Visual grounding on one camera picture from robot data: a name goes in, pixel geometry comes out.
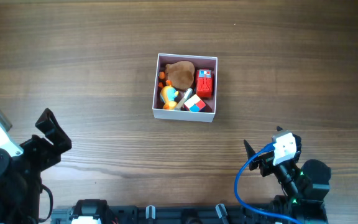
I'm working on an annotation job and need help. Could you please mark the colourful puzzle cube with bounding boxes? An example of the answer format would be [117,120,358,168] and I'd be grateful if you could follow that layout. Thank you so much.
[184,94,206,112]

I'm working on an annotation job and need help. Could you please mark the white wooden rattle drum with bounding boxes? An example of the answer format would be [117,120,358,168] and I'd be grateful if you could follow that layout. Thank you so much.
[175,88,193,110]

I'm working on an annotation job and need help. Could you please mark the red toy car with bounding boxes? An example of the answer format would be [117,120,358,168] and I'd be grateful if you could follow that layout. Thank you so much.
[195,69,213,98]

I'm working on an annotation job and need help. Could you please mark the yellow blue rubber duck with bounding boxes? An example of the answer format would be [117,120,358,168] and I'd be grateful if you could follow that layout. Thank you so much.
[158,80,179,110]

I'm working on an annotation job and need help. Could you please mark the brown plush toy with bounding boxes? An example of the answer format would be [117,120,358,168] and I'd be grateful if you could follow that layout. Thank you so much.
[158,61,195,91]

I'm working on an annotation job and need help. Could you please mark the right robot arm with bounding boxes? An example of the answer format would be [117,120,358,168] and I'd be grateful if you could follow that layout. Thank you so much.
[234,126,331,223]

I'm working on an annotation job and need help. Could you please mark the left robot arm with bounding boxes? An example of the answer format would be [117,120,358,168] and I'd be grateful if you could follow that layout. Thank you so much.
[0,108,71,223]

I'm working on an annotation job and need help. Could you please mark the pink white open box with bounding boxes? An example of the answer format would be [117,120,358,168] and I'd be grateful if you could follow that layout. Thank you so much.
[152,54,218,122]

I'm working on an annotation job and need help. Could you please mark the right blue cable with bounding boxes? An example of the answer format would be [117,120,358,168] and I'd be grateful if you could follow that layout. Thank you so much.
[233,142,304,224]

